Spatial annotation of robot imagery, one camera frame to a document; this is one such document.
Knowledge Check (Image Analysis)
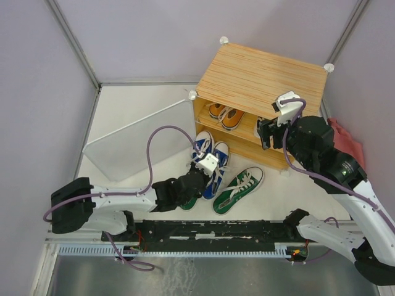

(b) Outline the white cabinet door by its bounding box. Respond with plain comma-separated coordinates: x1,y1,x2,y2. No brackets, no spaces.
83,100,196,181

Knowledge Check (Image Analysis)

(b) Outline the pink cloth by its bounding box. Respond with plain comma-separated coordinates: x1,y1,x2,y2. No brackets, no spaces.
328,118,366,169

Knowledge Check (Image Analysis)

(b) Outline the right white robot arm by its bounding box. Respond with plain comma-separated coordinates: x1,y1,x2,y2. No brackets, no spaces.
257,116,394,286

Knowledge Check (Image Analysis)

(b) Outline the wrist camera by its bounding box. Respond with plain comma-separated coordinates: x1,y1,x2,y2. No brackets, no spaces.
195,153,219,177
272,91,307,127

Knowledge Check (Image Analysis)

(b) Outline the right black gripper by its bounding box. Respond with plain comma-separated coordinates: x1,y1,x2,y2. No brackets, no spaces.
256,112,314,169

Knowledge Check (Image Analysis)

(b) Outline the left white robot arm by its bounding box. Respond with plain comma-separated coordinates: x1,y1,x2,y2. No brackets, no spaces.
44,165,211,241

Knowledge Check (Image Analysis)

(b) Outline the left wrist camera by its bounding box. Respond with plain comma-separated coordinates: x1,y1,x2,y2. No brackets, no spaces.
195,153,219,177

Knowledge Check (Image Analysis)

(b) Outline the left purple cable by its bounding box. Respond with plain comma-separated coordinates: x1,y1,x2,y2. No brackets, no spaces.
42,125,204,223

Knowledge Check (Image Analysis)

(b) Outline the wooden shoe cabinet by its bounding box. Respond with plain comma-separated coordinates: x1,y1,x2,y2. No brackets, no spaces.
189,36,335,170

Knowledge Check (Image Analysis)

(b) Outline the blue sneaker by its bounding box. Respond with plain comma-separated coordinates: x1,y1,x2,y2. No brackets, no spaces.
191,131,214,163
202,142,230,200

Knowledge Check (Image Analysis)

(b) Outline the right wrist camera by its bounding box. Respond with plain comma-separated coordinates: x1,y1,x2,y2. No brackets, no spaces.
272,91,307,127

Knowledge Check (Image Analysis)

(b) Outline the black sneaker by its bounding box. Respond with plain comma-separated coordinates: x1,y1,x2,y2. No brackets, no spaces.
254,117,266,138

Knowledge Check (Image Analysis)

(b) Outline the green sneaker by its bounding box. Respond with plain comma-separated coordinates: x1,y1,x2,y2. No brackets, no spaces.
212,166,265,215
179,197,199,211

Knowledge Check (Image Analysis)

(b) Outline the light blue cable duct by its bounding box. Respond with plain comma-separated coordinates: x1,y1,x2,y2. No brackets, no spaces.
57,244,291,258

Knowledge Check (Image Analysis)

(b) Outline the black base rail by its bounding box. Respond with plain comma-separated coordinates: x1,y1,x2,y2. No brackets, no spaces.
112,220,306,252

